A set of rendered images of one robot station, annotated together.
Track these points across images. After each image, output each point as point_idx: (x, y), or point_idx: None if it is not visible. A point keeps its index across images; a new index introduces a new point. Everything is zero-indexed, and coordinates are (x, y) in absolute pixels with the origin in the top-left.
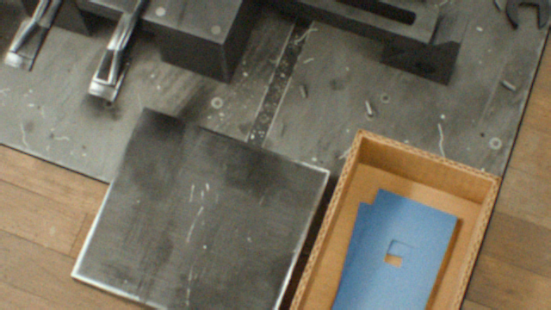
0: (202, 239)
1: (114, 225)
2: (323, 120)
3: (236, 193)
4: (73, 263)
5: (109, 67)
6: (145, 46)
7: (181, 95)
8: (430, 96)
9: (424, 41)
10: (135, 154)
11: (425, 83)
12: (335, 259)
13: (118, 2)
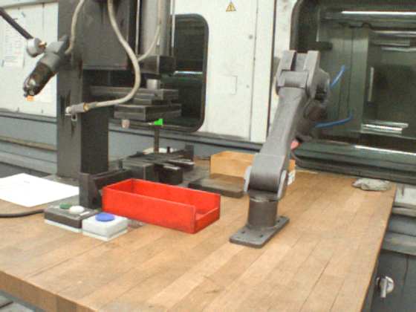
0: (230, 181)
1: (224, 187)
2: (197, 177)
3: (218, 178)
4: (232, 198)
5: (185, 161)
6: None
7: (183, 186)
8: (195, 171)
9: (189, 150)
10: (203, 184)
11: (191, 171)
12: None
13: (164, 160)
